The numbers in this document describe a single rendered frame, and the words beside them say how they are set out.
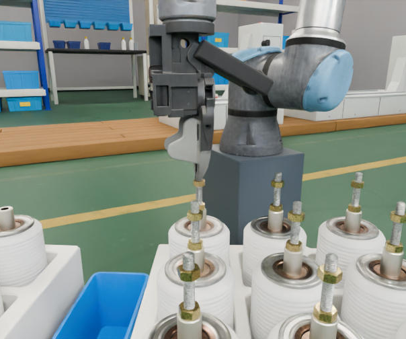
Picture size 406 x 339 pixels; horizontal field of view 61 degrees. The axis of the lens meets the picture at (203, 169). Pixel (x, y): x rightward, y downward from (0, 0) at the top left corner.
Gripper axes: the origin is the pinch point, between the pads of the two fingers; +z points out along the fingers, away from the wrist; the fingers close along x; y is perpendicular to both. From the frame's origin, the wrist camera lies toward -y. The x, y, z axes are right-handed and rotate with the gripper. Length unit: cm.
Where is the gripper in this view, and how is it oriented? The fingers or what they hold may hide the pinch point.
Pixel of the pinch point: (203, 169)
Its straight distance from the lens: 51.4
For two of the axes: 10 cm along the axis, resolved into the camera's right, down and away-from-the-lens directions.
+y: -9.8, 0.6, -2.0
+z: 0.0, 9.6, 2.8
